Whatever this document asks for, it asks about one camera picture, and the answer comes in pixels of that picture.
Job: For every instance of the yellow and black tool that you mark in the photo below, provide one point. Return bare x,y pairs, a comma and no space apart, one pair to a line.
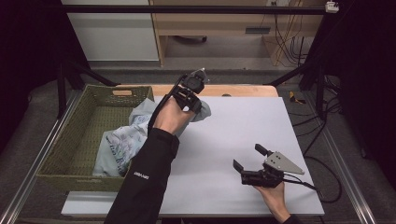
295,98

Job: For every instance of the black metal frame bar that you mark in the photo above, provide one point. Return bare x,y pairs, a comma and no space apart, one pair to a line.
193,9

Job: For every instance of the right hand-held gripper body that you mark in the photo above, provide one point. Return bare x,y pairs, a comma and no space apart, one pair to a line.
270,171

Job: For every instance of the white cabinet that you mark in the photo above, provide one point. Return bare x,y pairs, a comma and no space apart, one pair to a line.
113,31

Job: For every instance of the person's right hand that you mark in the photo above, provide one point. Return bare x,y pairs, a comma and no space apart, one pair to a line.
274,199

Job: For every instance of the green woven basket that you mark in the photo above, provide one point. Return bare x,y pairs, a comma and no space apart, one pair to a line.
87,137

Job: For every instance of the white plug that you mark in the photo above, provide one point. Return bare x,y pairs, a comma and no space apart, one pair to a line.
332,6

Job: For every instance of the person's left hand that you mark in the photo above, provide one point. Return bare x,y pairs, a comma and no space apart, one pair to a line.
172,117

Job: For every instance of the white board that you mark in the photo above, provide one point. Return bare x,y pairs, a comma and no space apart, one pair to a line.
236,155

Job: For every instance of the light blue printed cloth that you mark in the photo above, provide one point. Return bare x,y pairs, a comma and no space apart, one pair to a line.
130,140

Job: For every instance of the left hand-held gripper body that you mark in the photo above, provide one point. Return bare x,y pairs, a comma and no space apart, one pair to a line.
190,91

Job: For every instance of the wooden desk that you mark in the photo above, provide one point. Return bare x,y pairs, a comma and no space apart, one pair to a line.
218,28

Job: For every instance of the wooden table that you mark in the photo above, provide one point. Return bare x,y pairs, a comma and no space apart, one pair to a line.
230,90

